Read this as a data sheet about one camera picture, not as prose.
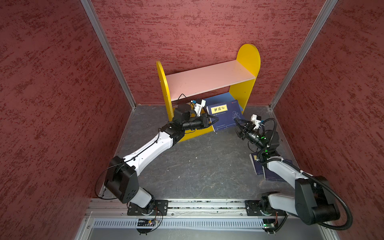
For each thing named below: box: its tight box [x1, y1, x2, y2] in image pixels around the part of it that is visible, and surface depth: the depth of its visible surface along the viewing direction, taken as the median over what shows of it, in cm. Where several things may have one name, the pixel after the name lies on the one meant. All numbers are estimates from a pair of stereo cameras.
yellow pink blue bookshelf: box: [156, 44, 261, 143], surface depth 75 cm
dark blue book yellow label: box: [206, 99, 245, 132], surface depth 74 cm
